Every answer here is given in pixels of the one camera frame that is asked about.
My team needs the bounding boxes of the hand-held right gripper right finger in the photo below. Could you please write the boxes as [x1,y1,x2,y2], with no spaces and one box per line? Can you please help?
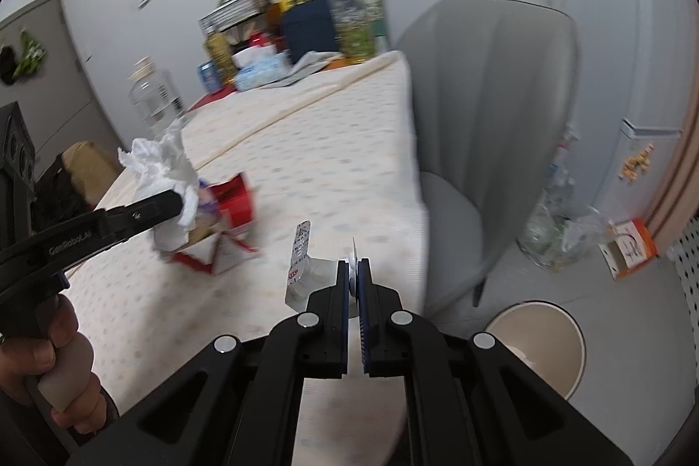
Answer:
[357,259,635,466]

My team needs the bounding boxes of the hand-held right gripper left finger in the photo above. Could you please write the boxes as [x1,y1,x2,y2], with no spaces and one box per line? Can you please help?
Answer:
[66,259,351,466]

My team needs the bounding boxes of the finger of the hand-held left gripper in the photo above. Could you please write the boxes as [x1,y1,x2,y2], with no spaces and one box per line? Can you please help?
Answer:
[95,189,184,249]

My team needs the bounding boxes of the white tissue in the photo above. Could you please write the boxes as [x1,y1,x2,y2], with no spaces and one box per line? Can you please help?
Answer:
[118,118,202,251]

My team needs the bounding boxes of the purple tissue packet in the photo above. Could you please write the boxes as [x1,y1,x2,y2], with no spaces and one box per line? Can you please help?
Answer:
[195,178,220,217]

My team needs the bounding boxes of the round beige trash bin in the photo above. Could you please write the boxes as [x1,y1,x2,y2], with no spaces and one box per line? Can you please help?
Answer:
[485,300,587,402]

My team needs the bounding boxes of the person's left hand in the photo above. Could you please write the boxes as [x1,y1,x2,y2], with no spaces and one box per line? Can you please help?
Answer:
[0,298,108,431]

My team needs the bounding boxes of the red and white carton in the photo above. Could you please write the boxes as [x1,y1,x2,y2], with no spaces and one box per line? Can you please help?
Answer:
[169,171,261,277]

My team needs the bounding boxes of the clear glass jar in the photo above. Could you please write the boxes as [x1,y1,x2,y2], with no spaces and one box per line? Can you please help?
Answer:
[128,56,184,135]

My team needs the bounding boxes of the blue can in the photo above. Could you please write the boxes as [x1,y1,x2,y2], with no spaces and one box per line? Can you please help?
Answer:
[197,60,225,93]

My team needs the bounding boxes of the grey cabinet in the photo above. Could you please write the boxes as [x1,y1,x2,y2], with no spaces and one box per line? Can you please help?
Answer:
[0,0,125,162]

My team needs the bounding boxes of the dotted cream tablecloth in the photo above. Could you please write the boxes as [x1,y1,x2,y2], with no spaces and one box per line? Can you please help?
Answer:
[64,51,430,466]

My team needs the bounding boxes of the yellow oil bottle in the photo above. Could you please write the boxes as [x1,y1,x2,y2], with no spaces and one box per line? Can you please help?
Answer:
[204,31,239,86]

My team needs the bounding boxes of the blue tissue pack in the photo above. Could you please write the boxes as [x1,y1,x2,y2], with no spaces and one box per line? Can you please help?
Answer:
[235,54,291,92]

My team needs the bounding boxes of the white tissue pack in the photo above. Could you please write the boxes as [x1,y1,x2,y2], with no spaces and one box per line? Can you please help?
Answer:
[232,45,275,69]

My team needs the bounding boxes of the clear plastic bags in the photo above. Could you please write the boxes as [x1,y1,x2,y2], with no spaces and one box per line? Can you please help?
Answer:
[516,193,616,274]

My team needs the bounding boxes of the grey striped box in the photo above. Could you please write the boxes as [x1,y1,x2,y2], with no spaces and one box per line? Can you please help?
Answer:
[197,0,274,42]

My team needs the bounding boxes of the grey cloth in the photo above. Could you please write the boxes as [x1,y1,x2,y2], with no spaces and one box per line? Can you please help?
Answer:
[283,50,343,86]

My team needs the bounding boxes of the grey upholstered chair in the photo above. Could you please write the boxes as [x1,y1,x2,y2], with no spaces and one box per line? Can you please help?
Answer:
[393,0,580,310]

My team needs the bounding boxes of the orange and white cardboard box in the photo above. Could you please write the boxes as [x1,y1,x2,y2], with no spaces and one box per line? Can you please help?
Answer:
[597,218,660,282]

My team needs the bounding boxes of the clear bottle with floral label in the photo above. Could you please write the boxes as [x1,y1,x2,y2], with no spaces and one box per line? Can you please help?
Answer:
[330,0,378,64]

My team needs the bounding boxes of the cluster of small yellow magnets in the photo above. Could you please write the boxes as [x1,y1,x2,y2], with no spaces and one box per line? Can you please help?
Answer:
[618,144,657,184]

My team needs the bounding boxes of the white perforated floor mat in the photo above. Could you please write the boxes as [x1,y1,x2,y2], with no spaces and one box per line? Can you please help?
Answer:
[665,216,699,338]

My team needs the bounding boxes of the white fridge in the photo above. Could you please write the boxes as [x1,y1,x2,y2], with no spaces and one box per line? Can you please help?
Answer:
[508,0,699,233]

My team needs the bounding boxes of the navy bag with striped handles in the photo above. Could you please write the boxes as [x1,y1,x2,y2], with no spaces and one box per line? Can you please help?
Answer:
[280,0,338,64]

